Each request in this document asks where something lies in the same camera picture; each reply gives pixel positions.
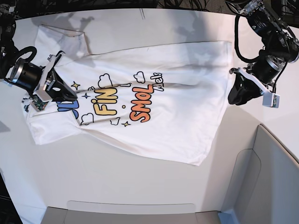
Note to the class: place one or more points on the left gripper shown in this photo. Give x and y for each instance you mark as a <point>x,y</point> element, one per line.
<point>246,87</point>

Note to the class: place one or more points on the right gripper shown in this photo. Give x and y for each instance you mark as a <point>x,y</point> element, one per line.
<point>58,90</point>

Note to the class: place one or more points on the white t-shirt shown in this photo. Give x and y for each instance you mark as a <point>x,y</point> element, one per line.
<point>163,102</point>

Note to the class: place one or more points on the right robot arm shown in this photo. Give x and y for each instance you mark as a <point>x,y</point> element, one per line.
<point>16,67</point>

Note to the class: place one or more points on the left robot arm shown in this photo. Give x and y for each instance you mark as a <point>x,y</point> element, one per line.
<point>280,47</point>

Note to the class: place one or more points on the beige chair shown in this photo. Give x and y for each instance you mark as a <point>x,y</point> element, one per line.
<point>263,188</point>

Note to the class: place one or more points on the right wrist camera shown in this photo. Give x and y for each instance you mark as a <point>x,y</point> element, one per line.
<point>38,104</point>

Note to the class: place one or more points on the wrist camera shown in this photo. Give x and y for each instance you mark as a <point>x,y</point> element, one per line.
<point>38,104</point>
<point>271,99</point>

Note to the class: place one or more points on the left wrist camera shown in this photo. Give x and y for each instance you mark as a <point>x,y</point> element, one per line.
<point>271,99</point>

